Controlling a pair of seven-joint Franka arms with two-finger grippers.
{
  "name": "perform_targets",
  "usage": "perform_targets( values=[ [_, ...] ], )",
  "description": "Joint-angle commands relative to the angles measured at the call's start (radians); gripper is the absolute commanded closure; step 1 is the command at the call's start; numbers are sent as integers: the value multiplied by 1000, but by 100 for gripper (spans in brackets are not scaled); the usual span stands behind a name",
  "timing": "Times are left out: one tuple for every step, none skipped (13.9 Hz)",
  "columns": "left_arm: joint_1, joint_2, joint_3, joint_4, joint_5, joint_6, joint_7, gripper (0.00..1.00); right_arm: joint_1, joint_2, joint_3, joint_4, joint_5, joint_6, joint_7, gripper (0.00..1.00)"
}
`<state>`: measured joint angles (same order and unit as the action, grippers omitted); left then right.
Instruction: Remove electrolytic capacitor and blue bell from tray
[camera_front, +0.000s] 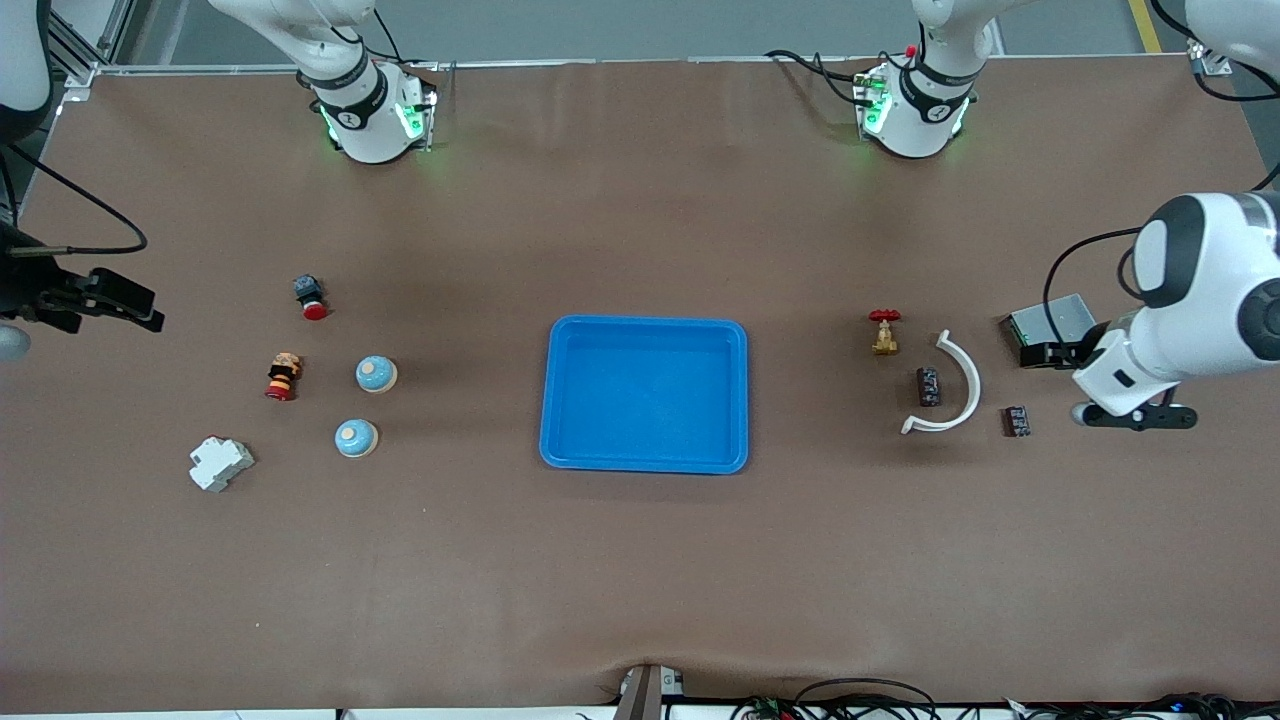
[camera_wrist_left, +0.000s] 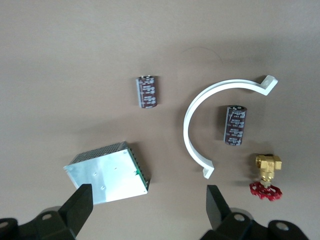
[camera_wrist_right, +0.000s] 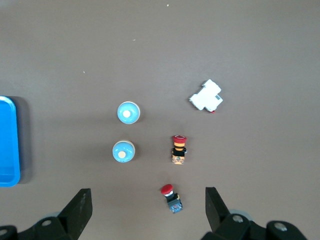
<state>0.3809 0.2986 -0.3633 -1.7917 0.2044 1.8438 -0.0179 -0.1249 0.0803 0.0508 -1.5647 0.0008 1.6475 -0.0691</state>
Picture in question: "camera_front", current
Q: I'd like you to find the grey metal box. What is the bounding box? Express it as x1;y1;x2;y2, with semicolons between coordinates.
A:
1003;293;1101;351

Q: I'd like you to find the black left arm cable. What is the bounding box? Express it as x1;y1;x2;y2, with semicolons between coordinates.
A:
1043;0;1280;346

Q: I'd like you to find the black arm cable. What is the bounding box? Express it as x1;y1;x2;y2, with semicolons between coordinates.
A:
1043;0;1280;346
0;140;149;256

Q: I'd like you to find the black base cable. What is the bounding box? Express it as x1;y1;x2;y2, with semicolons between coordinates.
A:
765;48;873;109

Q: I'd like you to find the black cable bundle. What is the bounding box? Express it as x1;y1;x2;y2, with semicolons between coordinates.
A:
1000;692;1280;720

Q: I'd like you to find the red emergency button orange base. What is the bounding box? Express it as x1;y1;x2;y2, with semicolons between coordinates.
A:
264;352;303;402

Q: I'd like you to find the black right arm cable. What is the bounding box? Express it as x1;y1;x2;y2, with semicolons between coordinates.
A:
0;140;149;256

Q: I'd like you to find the blue plastic tray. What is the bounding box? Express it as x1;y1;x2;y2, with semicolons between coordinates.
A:
539;315;750;475

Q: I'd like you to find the black cable loop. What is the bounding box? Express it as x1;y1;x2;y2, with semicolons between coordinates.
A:
795;678;941;720

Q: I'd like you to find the grey mount bracket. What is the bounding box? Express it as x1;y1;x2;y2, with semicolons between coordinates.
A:
612;663;687;720

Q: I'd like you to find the white circuit breaker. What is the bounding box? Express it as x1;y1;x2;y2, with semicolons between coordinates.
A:
188;436;256;493

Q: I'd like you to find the white curved plastic clip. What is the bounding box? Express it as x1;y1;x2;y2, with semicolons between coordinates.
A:
900;330;983;436

